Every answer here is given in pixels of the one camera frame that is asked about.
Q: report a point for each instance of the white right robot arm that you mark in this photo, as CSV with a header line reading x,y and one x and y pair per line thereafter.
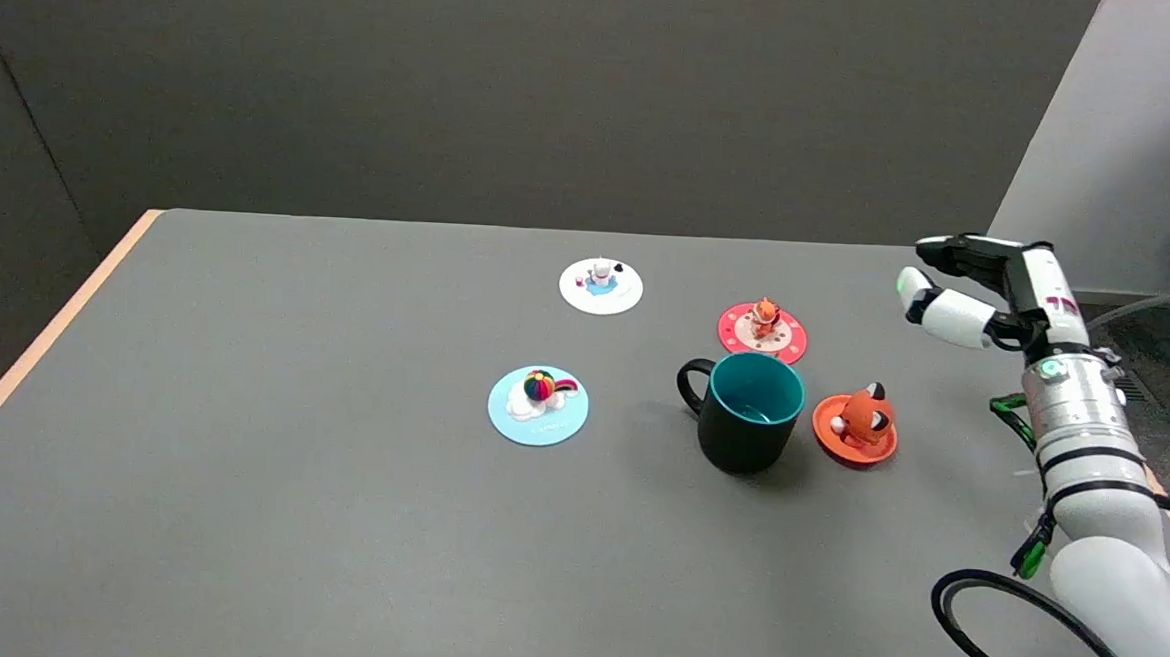
x,y
1106,516

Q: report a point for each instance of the white cup lid with figure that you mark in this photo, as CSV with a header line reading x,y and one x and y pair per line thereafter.
x,y
627,293

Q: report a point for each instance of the floor vent grille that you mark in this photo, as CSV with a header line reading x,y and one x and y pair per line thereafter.
x,y
1128,382

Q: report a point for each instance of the orange cup lid with fox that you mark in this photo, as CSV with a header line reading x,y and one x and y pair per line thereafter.
x,y
866,418

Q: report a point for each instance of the blue cup lid rainbow ball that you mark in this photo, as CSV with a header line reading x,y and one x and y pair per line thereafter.
x,y
540,424

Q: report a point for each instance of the pink cup lid orange tiger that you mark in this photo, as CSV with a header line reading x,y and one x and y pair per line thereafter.
x,y
740,329

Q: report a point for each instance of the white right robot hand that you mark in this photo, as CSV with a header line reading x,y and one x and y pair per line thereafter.
x,y
1033,282

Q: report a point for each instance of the office chair base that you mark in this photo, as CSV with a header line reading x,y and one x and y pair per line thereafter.
x,y
1157,301

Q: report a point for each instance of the black mug teal inside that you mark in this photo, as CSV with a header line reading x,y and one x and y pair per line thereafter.
x,y
740,437

